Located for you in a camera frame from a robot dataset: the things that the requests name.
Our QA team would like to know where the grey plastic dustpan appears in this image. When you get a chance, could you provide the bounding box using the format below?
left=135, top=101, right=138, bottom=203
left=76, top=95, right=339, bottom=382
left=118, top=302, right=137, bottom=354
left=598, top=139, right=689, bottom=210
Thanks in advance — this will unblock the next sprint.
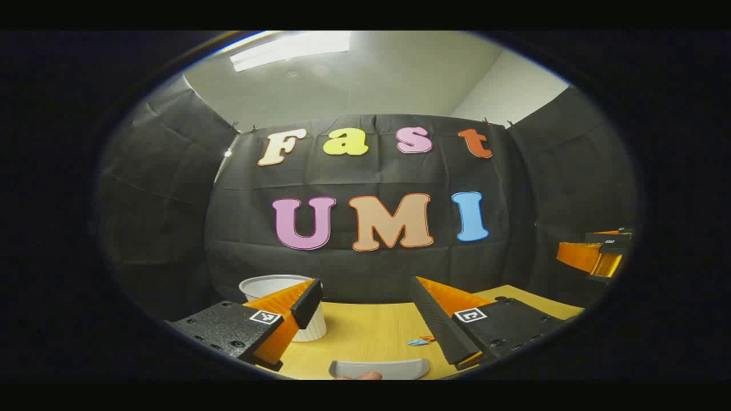
left=329, top=359, right=430, bottom=380

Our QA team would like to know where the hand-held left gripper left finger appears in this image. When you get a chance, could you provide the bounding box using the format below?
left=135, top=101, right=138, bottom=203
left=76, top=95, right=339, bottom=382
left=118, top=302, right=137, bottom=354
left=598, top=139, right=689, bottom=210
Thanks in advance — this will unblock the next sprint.
left=166, top=278, right=323, bottom=372

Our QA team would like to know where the wooden desktop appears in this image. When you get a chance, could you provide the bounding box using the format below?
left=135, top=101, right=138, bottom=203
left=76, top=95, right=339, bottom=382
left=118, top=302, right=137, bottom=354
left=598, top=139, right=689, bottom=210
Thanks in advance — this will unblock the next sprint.
left=260, top=284, right=584, bottom=380

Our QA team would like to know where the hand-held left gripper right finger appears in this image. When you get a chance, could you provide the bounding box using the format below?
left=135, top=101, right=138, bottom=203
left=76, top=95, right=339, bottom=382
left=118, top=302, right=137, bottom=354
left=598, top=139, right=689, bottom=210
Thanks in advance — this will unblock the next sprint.
left=409, top=276, right=572, bottom=370

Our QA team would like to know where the white ribbed garbage bin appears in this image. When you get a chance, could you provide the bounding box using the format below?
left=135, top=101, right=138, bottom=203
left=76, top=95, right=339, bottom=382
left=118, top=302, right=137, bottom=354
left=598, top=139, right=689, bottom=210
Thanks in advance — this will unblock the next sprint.
left=239, top=275, right=327, bottom=343

